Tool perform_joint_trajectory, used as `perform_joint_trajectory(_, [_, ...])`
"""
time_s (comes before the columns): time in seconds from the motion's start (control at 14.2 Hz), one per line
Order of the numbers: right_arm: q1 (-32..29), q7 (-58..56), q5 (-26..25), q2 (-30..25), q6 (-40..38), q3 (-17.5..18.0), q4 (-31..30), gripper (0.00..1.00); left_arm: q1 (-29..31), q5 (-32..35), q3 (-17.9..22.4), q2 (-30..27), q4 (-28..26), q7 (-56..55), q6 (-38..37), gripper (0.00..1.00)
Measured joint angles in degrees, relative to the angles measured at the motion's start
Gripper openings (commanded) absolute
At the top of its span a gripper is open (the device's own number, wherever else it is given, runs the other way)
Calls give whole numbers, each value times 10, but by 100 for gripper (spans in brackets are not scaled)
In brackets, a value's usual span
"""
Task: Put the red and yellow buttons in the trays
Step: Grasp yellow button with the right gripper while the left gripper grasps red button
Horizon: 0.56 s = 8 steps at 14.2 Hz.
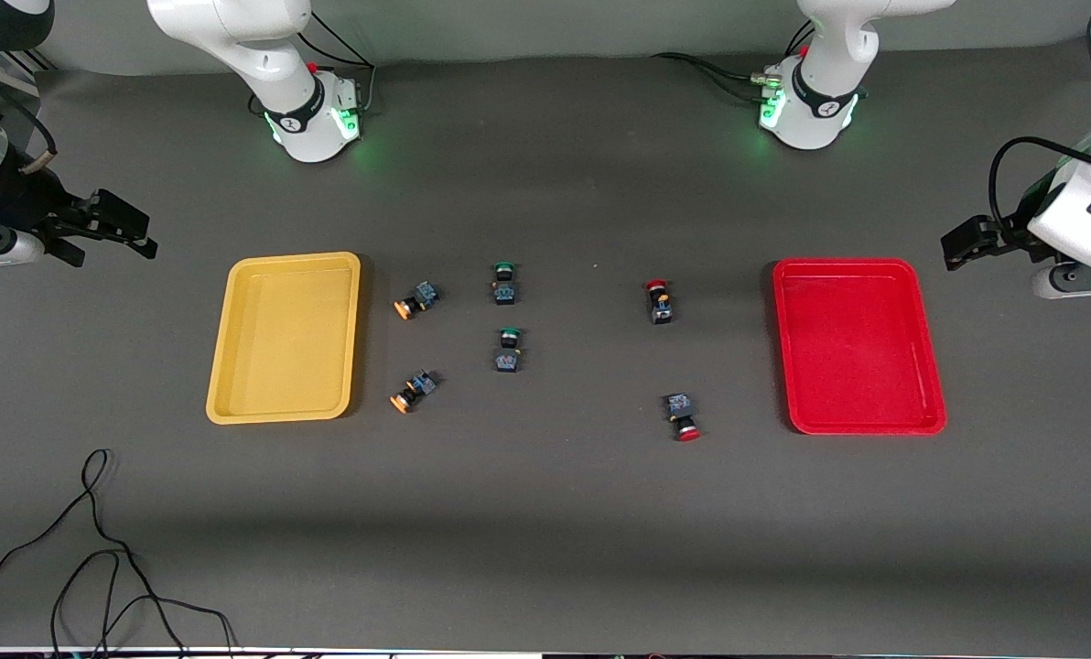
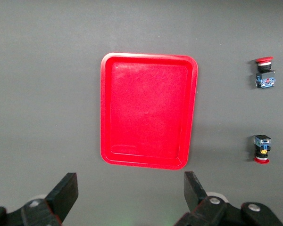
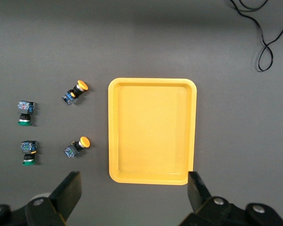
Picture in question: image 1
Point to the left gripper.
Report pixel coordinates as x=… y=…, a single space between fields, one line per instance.
x=1009 y=234

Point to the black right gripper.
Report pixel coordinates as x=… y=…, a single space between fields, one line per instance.
x=26 y=201

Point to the yellow push button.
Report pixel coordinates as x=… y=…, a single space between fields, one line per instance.
x=417 y=389
x=420 y=297

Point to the red push button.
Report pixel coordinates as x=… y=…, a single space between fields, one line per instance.
x=661 y=307
x=681 y=412

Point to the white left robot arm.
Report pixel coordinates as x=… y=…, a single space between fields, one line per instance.
x=825 y=55

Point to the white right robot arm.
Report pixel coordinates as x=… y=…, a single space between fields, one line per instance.
x=262 y=55

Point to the red plastic tray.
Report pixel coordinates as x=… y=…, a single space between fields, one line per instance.
x=857 y=394

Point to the yellow plastic tray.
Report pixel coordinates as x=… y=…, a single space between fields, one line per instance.
x=280 y=384

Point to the green push button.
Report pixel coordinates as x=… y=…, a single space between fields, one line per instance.
x=506 y=291
x=508 y=359

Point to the dark grey table cover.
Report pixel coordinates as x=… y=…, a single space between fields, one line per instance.
x=545 y=549

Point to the white metal frame bar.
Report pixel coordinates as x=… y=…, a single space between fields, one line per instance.
x=10 y=81

